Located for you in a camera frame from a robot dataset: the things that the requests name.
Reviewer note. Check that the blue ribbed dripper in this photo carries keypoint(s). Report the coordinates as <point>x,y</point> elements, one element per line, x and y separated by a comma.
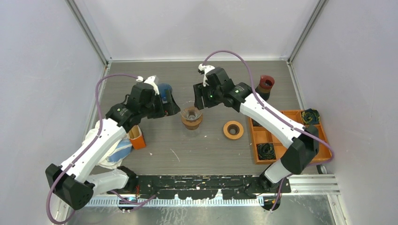
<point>165,91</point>

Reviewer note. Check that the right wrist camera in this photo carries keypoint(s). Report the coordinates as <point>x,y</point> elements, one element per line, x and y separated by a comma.
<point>204,70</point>

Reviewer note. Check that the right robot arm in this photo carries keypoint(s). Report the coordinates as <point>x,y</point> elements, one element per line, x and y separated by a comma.
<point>296,138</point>

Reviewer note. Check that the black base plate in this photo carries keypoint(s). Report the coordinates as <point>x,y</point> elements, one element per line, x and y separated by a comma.
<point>198,187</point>

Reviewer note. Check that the clear glass dripper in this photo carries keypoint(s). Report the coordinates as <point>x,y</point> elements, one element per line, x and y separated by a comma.
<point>191,113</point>

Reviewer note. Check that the red black carafe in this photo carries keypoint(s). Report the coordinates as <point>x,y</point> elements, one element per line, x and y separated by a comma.
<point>265,86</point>

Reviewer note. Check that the blue yellow rolled coil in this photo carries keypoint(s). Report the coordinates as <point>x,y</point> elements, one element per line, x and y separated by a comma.
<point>310,117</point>

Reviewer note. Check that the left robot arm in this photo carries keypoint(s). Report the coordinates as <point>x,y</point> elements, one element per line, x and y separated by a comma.
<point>71,181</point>

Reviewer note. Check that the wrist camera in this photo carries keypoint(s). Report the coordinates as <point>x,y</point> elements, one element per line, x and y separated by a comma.
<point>204,70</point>
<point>151,80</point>

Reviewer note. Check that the dark rolled coil front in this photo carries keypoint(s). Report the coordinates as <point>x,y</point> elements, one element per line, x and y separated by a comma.
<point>266,151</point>

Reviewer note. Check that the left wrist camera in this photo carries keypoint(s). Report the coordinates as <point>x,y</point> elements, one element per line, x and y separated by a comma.
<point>151,80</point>

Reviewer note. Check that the orange coffee filter box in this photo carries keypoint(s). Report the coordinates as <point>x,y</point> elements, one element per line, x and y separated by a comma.
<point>136,138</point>

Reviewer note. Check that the white blue plastic bag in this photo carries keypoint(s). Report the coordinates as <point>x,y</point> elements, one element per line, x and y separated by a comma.
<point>115,154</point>

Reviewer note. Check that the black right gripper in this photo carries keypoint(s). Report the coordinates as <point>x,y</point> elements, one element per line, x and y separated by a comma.
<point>198,103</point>

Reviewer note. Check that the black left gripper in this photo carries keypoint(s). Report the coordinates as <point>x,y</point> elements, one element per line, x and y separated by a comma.
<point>171,108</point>

